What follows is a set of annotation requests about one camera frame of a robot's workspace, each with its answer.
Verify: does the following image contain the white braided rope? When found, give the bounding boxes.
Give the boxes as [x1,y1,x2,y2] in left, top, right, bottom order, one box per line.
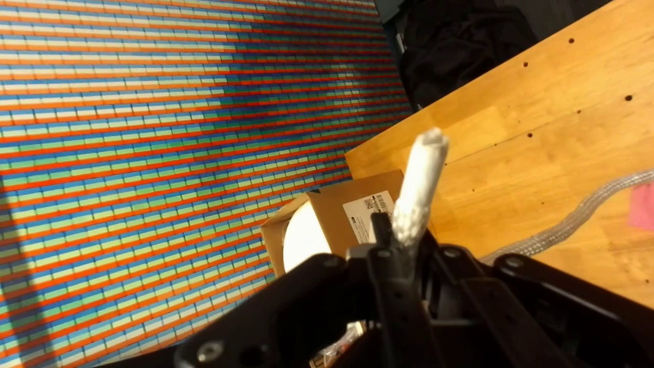
[308,126,654,368]

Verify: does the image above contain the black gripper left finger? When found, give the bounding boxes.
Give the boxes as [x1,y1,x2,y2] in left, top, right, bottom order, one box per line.
[365,212,447,368]

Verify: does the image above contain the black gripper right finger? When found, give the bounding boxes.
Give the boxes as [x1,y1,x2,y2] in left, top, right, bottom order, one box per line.
[415,230,654,368]

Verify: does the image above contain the clear plastic bag in box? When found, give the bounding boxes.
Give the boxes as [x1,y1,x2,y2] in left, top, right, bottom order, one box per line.
[282,200,333,274]

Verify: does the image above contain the cardboard box with shipping label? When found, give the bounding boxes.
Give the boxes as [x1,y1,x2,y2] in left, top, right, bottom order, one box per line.
[259,170,405,277]

